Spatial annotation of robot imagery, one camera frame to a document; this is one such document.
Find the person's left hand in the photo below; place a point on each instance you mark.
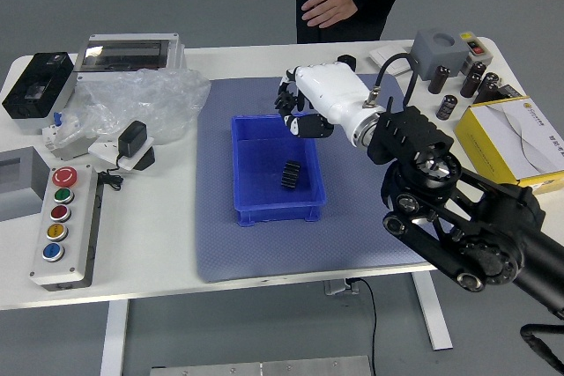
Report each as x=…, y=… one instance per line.
x=332, y=6

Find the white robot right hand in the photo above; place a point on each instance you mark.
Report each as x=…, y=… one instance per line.
x=335, y=90

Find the big black gear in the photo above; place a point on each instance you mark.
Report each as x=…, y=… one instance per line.
x=291, y=174

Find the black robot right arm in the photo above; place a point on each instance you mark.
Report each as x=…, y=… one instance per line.
x=410, y=138

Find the blue plastic box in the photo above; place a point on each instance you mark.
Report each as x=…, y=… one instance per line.
x=260, y=173

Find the grey distribution box clear cover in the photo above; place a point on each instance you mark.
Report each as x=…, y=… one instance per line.
x=128, y=52

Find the yellow and white cardboard box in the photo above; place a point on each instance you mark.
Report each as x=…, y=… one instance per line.
x=520, y=138

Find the grey box with black lid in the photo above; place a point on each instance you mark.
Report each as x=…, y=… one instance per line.
x=37, y=85

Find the grey five-button control box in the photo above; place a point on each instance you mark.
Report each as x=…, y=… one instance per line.
x=79, y=235

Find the small black cylinder part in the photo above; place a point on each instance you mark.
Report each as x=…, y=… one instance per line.
x=346, y=62

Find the dark brown capacitor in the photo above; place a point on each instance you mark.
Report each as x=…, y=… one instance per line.
x=446, y=107
x=438, y=80
x=471, y=81
x=488, y=85

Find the grey block with round hole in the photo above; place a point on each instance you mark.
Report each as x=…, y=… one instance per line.
x=436, y=59

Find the flat black device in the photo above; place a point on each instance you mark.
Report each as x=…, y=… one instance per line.
x=509, y=92

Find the clear plastic bag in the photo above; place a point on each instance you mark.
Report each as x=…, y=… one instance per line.
x=145, y=94

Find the grey-blue mat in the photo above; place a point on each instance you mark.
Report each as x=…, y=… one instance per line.
x=229, y=252

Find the black wedge block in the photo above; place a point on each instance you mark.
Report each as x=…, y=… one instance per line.
x=145, y=160

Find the black power adapter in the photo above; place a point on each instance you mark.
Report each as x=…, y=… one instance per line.
x=131, y=138

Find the white table leg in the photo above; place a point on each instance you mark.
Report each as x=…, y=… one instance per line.
x=114, y=336
x=436, y=319

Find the white circuit breaker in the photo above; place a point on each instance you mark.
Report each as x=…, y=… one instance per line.
x=66, y=149

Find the grey metal plate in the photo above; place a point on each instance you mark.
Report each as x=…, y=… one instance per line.
x=260, y=367

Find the white wall switch plate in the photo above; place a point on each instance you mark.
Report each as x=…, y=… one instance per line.
x=379, y=56

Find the grey switch box yellow label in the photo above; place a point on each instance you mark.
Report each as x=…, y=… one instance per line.
x=478, y=48

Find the grey bracket under table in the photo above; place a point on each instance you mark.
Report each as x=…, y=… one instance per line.
x=339, y=288

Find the grey enclosure with window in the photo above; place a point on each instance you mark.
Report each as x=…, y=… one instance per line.
x=22, y=200

